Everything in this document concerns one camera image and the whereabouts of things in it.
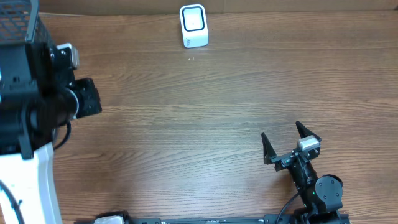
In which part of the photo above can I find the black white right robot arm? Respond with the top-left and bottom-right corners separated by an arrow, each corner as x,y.
261,121 -> 350,224

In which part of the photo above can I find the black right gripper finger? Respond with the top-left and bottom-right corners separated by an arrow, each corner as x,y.
295,121 -> 322,142
261,133 -> 277,164

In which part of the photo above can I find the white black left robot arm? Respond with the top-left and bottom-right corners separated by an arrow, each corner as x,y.
1,42 -> 102,223

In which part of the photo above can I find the white barcode scanner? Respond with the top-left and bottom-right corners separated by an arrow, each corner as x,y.
179,4 -> 209,49

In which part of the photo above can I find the grey plastic mesh basket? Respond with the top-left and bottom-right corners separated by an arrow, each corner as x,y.
1,0 -> 54,46

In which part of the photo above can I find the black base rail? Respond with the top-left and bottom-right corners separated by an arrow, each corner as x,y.
74,210 -> 351,224

